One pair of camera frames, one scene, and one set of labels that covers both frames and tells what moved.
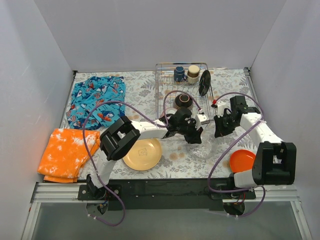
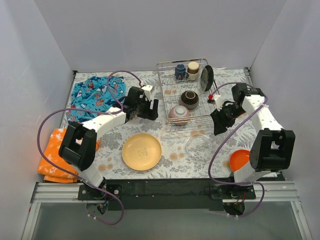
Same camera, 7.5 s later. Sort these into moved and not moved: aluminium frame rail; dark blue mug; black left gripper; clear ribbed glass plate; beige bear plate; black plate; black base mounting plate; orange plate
Moved: dark blue mug; black plate; clear ribbed glass plate; black left gripper
Not moved: aluminium frame rail; beige bear plate; black base mounting plate; orange plate
